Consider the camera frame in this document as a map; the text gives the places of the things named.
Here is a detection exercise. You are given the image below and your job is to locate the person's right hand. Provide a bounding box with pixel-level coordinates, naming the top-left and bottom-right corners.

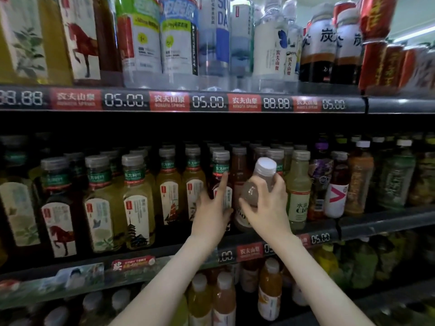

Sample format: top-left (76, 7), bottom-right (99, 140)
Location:
top-left (238, 173), bottom-right (295, 249)

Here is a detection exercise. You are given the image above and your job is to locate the person's left hand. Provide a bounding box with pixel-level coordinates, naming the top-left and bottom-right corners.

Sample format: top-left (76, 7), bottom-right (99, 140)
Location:
top-left (190, 172), bottom-right (234, 252)

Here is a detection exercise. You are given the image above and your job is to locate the pale brown bottle white cap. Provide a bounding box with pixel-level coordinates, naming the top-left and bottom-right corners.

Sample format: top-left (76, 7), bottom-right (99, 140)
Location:
top-left (234, 157), bottom-right (278, 231)

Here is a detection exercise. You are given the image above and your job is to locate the drinks shelf unit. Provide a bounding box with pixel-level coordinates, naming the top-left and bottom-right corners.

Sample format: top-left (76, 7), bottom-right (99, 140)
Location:
top-left (0, 85), bottom-right (435, 326)

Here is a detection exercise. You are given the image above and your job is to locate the row of clear water bottles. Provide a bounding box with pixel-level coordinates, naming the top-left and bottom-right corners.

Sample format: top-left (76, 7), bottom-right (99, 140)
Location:
top-left (116, 0), bottom-right (303, 90)

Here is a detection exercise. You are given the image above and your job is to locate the person's right forearm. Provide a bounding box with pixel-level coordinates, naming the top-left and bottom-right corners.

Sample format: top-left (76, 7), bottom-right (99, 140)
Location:
top-left (272, 233), bottom-right (375, 326)

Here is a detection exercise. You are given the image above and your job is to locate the person's left forearm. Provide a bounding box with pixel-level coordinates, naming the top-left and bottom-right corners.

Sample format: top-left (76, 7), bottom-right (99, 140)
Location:
top-left (109, 237), bottom-right (218, 326)

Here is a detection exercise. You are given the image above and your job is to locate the red shelf price strip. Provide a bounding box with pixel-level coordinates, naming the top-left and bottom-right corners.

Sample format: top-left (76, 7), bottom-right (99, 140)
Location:
top-left (0, 86), bottom-right (368, 114)
top-left (0, 227), bottom-right (341, 310)

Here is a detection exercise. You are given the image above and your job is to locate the row of tall red cans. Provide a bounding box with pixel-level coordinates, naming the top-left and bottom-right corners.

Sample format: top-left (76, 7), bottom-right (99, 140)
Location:
top-left (333, 0), bottom-right (435, 92)

